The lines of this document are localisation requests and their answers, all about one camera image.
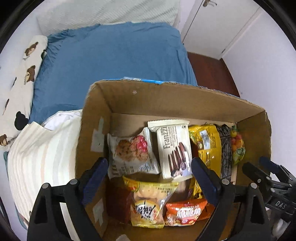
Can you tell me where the orange snack bag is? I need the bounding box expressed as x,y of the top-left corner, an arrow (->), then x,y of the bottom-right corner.
197,203 -> 215,221

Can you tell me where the red stick snack packet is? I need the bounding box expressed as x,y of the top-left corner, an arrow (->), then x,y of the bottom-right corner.
105,177 -> 131,224

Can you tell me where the yellow black snack bag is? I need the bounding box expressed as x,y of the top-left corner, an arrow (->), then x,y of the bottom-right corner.
188,123 -> 233,200

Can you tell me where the colourful candy green bag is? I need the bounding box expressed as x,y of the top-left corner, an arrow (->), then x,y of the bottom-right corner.
230,126 -> 246,165

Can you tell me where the orange panda chips bag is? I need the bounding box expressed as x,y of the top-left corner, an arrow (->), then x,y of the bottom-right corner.
165,198 -> 208,226

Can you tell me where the white cookie packet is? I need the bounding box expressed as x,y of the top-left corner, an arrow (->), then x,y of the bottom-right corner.
107,127 -> 161,179

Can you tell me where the white Franzzi wafer packet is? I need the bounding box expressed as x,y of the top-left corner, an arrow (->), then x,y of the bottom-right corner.
147,119 -> 193,181

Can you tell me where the yellow biscuit bag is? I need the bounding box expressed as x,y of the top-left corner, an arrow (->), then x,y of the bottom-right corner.
123,177 -> 179,229

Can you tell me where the striped white blanket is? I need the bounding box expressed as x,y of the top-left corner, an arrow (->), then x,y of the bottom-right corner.
8,109 -> 82,222

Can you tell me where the blue cardboard milk box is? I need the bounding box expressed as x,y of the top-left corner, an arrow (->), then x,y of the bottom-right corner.
75,79 -> 271,240

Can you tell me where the bear print long pillow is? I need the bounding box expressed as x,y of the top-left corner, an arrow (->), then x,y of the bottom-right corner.
1,35 -> 48,151

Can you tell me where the blue bed sheet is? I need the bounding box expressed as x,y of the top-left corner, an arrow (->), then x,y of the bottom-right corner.
29,22 -> 197,123

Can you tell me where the white door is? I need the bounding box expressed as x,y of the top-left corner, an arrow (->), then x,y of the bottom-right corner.
181,0 -> 259,60

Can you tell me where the grey padded headboard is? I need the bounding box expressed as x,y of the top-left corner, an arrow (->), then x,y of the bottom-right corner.
37,1 -> 180,36

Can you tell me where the door handle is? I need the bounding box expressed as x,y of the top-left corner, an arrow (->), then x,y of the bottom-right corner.
203,0 -> 217,7

